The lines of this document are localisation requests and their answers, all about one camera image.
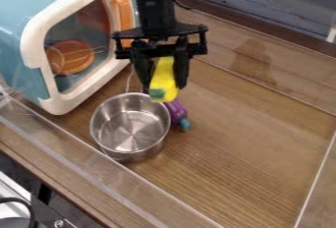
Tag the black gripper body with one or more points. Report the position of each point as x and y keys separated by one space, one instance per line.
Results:
x=185 y=37

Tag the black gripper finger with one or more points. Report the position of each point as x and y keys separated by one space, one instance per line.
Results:
x=181 y=62
x=141 y=62

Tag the yellow toy banana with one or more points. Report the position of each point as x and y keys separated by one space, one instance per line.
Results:
x=163 y=89

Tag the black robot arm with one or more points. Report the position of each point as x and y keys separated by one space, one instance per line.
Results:
x=156 y=17

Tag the silver metal pot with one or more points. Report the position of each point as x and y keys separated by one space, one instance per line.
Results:
x=129 y=125

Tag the orange plate in microwave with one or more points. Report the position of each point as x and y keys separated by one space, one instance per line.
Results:
x=69 y=56

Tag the purple toy eggplant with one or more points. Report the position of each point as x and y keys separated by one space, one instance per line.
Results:
x=179 y=114

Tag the blue toy microwave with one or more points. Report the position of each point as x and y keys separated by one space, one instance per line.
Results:
x=36 y=23

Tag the clear acrylic table barrier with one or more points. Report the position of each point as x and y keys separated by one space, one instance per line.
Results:
x=119 y=198

